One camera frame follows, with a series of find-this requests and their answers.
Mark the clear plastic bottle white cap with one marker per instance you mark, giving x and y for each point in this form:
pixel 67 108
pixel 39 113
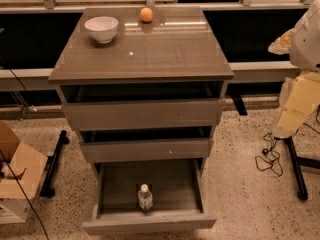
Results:
pixel 145 198

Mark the black stand leg right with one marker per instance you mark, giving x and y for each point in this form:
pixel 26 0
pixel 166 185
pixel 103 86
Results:
pixel 297 163

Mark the white box under cardboard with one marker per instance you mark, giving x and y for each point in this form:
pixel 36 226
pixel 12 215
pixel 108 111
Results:
pixel 13 210

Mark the black stand leg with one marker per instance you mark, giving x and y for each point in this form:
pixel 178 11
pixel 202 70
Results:
pixel 47 189
pixel 297 163

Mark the black stand leg left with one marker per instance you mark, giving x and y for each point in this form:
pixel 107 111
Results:
pixel 47 189

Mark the brown cardboard box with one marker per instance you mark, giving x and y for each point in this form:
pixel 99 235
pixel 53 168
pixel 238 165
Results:
pixel 26 162

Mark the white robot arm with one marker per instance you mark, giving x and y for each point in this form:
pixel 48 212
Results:
pixel 305 43

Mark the grey top drawer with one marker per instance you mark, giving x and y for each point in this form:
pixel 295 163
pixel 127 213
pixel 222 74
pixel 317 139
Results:
pixel 144 114

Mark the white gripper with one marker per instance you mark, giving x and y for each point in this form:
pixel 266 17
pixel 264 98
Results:
pixel 306 45

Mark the white ceramic bowl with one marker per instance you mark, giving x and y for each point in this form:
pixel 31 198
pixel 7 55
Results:
pixel 102 29

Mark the grey middle drawer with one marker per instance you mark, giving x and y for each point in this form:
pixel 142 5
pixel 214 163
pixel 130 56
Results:
pixel 146 144

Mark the orange fruit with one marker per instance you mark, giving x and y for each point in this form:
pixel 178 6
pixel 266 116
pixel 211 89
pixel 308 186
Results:
pixel 146 15

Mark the grey bottom drawer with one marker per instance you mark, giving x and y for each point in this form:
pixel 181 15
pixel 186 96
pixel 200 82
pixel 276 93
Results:
pixel 178 200

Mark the grey drawer cabinet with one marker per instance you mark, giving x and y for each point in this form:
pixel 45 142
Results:
pixel 176 56

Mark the grey drawer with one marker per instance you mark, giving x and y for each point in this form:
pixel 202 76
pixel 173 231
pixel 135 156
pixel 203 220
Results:
pixel 146 144
pixel 144 114
pixel 178 200

